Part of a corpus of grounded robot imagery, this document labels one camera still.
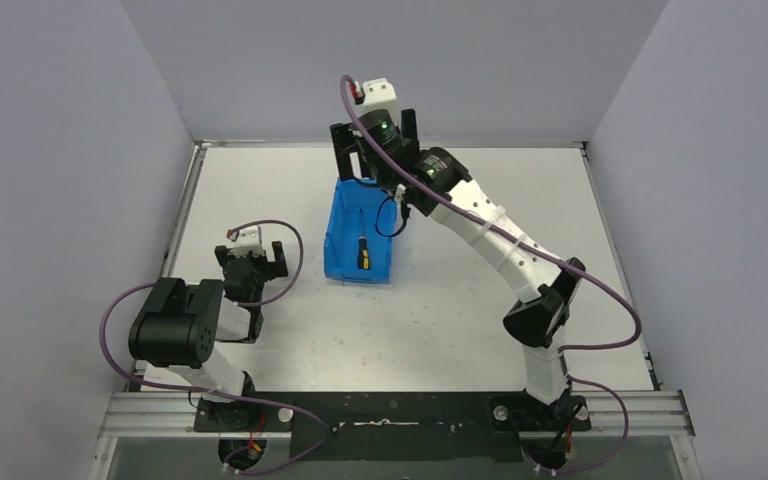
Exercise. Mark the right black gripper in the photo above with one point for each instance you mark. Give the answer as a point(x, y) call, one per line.
point(345, 142)

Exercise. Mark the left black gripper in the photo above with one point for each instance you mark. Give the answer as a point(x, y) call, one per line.
point(251, 263)

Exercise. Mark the black yellow screwdriver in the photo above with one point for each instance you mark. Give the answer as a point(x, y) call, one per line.
point(363, 255)

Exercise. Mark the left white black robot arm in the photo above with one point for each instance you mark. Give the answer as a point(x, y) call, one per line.
point(181, 324)

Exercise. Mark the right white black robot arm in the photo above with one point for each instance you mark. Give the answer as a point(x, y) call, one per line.
point(435, 183)

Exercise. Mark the blue plastic bin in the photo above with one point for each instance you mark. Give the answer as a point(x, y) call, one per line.
point(357, 247)

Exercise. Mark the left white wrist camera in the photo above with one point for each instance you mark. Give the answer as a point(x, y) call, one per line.
point(246, 241)

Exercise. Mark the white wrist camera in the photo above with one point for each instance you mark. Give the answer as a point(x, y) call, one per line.
point(380, 94)
point(246, 241)

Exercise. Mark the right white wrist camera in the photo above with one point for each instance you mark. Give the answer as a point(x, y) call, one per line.
point(380, 94)

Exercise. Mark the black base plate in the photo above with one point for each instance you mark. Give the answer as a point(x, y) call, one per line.
point(426, 443)

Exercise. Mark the aluminium front rail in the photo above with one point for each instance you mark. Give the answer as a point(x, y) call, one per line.
point(174, 415)

